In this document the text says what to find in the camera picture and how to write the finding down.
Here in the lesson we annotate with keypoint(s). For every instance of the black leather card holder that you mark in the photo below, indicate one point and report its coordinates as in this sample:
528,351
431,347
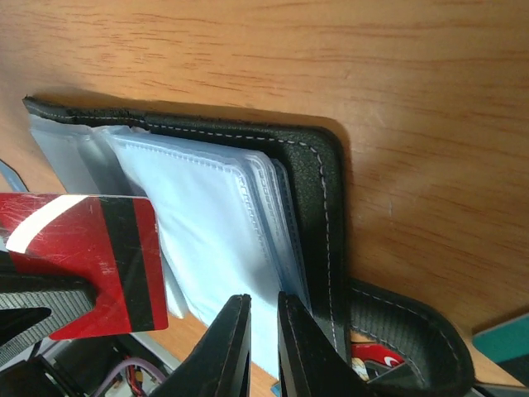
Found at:
258,210

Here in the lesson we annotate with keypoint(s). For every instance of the teal VIP card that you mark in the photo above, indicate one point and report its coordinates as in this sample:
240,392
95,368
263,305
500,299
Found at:
504,342

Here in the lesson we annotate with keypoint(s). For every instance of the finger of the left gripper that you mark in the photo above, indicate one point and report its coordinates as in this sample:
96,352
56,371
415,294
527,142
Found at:
35,306

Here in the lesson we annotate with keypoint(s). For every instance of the red VIP card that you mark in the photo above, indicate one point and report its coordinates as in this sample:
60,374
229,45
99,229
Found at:
111,242

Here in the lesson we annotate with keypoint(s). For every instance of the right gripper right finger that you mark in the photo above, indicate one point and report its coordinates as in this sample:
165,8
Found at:
308,363

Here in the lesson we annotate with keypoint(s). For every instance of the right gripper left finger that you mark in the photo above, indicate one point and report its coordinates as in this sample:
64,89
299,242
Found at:
220,363

